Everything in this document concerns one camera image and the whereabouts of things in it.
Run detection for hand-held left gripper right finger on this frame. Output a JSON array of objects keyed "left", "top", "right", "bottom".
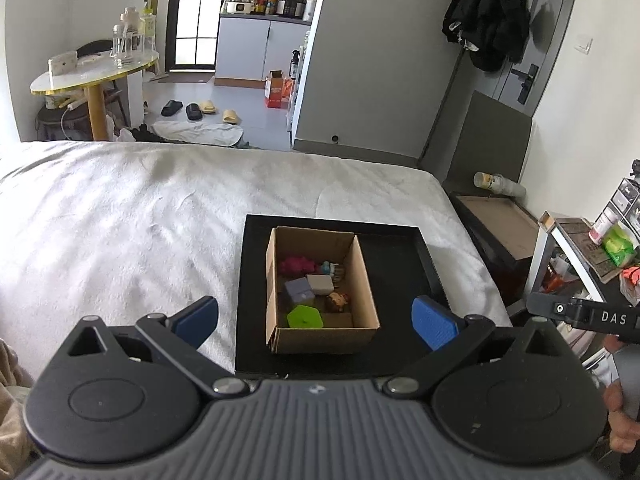
[{"left": 382, "top": 296, "right": 581, "bottom": 401}]

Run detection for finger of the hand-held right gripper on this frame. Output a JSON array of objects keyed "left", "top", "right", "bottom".
[{"left": 526, "top": 293, "right": 583, "bottom": 323}]

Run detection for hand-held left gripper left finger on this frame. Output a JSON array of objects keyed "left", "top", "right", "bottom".
[{"left": 50, "top": 296, "right": 249, "bottom": 401}]

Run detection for black shallow tray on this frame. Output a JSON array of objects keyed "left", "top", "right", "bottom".
[{"left": 234, "top": 214, "right": 451, "bottom": 378}]

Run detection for lavender block-shaped toy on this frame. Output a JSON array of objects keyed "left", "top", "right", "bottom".
[{"left": 285, "top": 276, "right": 317, "bottom": 306}]

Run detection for green hexagonal toy box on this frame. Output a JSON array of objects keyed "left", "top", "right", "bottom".
[{"left": 286, "top": 304, "right": 323, "bottom": 330}]

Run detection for cardboard box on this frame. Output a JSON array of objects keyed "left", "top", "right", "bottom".
[{"left": 265, "top": 226, "right": 381, "bottom": 356}]

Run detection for magenta bear figurine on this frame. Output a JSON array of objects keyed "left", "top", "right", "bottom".
[{"left": 279, "top": 256, "right": 317, "bottom": 276}]

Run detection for white block toy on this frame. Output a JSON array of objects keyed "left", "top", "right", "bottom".
[{"left": 306, "top": 273, "right": 335, "bottom": 297}]

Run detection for person's right hand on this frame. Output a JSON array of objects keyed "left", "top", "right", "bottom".
[{"left": 604, "top": 380, "right": 640, "bottom": 455}]

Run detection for orange packet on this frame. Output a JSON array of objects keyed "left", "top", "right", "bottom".
[{"left": 542, "top": 260, "right": 571, "bottom": 293}]

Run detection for white metal shelf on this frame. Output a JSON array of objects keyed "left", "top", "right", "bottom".
[{"left": 522, "top": 212, "right": 640, "bottom": 376}]

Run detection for patterned wooden tray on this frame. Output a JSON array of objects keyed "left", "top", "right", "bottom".
[{"left": 557, "top": 217, "right": 623, "bottom": 283}]

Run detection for green packet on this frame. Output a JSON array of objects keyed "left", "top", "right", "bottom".
[{"left": 602, "top": 224, "right": 638, "bottom": 267}]

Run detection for pink and white bottle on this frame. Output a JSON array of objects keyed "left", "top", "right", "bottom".
[{"left": 588, "top": 210, "right": 621, "bottom": 246}]

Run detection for black cabinet with brown top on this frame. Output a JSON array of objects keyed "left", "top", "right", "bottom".
[{"left": 450, "top": 192, "right": 541, "bottom": 306}]

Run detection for black and white boxes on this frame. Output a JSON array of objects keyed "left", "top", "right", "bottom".
[{"left": 607, "top": 177, "right": 640, "bottom": 226}]

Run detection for stack of paper cups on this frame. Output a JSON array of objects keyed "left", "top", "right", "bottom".
[{"left": 473, "top": 171, "right": 528, "bottom": 198}]

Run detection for white floor towel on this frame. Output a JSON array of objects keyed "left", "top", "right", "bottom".
[{"left": 152, "top": 119, "right": 244, "bottom": 147}]

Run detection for dark clothes heap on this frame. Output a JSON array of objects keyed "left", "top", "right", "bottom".
[{"left": 130, "top": 125, "right": 166, "bottom": 143}]

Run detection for person's beige clothing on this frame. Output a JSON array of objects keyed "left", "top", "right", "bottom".
[{"left": 0, "top": 337, "right": 36, "bottom": 480}]

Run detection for white slim cabinet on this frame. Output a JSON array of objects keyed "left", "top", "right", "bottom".
[{"left": 125, "top": 67, "right": 146, "bottom": 128}]

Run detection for orange carton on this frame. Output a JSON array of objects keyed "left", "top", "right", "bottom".
[{"left": 264, "top": 70, "right": 293, "bottom": 109}]

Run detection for brown doormat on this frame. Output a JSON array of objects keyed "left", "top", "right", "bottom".
[{"left": 157, "top": 72, "right": 216, "bottom": 84}]

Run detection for round yellow-rimmed table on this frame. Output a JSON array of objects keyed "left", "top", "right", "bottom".
[{"left": 30, "top": 50, "right": 160, "bottom": 142}]

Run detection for grey entrance door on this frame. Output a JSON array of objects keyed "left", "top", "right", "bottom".
[{"left": 420, "top": 0, "right": 583, "bottom": 161}]

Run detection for white kitchen cabinet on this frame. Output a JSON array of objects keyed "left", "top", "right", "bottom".
[{"left": 215, "top": 14, "right": 313, "bottom": 83}]

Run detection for clear plastic bottle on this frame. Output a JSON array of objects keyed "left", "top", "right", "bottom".
[
  {"left": 111, "top": 24, "right": 133, "bottom": 68},
  {"left": 120, "top": 7, "right": 142, "bottom": 56}
]

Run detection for white rectangular box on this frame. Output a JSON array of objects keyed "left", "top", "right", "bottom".
[{"left": 47, "top": 51, "right": 77, "bottom": 77}]

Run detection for dark chair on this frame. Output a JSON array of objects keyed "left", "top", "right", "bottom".
[{"left": 75, "top": 40, "right": 118, "bottom": 58}]

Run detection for yellowish plastic bottle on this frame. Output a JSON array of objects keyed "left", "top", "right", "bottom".
[{"left": 140, "top": 2, "right": 156, "bottom": 53}]

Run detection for black-framed glass door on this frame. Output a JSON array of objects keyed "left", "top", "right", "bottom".
[{"left": 167, "top": 0, "right": 231, "bottom": 73}]

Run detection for black hanging jacket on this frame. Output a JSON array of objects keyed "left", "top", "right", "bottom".
[{"left": 442, "top": 0, "right": 533, "bottom": 72}]

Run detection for black door lock handle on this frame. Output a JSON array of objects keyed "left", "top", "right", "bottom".
[{"left": 510, "top": 64, "right": 540, "bottom": 106}]

